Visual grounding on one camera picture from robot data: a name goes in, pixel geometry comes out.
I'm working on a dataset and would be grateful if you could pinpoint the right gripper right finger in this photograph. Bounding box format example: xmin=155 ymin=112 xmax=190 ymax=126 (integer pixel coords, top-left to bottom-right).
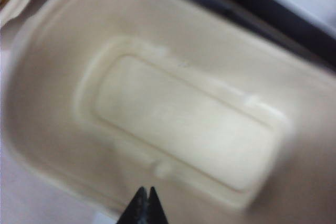
xmin=147 ymin=179 xmax=169 ymax=224

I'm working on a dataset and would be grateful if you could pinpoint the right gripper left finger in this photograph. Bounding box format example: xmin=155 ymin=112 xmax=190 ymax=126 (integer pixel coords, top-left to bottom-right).
xmin=117 ymin=179 xmax=148 ymax=224

